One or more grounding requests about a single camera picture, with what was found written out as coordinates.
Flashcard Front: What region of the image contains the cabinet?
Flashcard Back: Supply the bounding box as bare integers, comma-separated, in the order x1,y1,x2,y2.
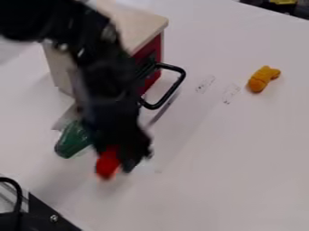
41,0,171,97

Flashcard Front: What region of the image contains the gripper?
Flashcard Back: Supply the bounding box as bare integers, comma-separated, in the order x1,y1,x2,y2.
83,98,155,174

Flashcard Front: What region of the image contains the green cup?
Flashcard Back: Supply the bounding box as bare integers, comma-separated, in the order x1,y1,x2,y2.
52,119,97,160

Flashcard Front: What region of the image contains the yellow toy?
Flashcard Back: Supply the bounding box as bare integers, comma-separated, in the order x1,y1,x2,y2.
246,65,283,94

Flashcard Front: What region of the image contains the drawer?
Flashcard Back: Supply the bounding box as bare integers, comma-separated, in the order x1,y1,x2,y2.
131,32,189,111

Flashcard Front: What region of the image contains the red toy sushi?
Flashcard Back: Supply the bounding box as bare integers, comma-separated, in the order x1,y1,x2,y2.
94,145,124,180

